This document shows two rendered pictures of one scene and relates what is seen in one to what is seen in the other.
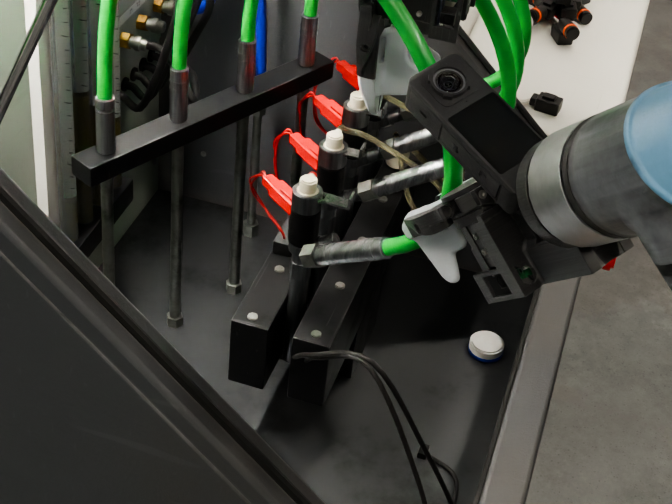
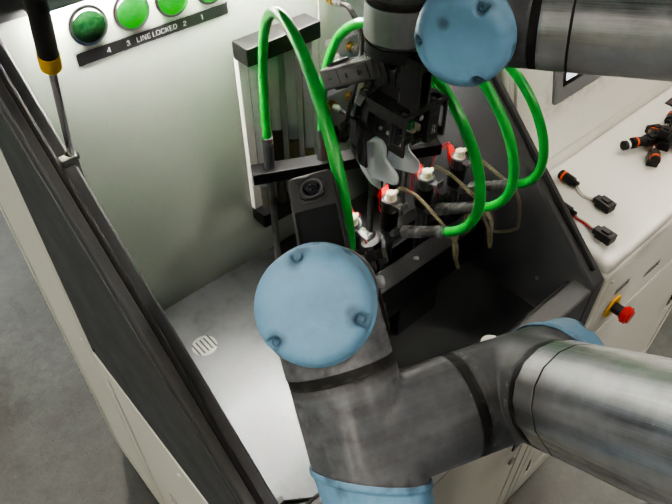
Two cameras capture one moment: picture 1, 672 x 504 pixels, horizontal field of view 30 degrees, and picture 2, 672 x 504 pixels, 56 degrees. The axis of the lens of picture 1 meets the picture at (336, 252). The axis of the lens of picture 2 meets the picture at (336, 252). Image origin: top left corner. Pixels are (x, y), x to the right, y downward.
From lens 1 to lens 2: 0.50 m
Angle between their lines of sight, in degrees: 27
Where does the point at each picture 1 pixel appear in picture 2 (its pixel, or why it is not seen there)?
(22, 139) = (235, 149)
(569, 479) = not seen: hidden behind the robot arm
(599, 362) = not seen: outside the picture
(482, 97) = (326, 205)
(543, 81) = (615, 188)
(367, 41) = (354, 143)
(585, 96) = (639, 205)
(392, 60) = (378, 158)
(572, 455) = not seen: hidden behind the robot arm
